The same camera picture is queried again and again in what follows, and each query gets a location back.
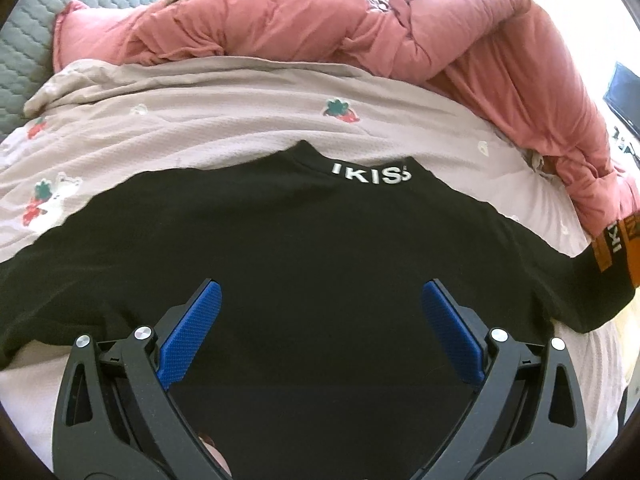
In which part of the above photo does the black orange IKISS shirt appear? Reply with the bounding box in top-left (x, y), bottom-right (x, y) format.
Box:
top-left (1, 142), bottom-right (634, 479)

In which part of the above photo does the left hand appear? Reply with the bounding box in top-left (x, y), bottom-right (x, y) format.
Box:
top-left (198, 434), bottom-right (232, 477)

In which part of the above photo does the beige strawberry print blanket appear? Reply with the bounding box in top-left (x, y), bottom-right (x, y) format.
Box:
top-left (0, 55), bottom-right (626, 470)

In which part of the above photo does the black monitor screen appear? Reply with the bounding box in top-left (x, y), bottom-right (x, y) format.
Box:
top-left (604, 63), bottom-right (640, 140)

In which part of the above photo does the grey quilted headboard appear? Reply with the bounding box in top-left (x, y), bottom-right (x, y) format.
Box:
top-left (0, 0), bottom-right (202, 141)

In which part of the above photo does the pink quilted comforter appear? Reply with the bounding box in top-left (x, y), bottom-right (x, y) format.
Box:
top-left (52, 0), bottom-right (639, 235)

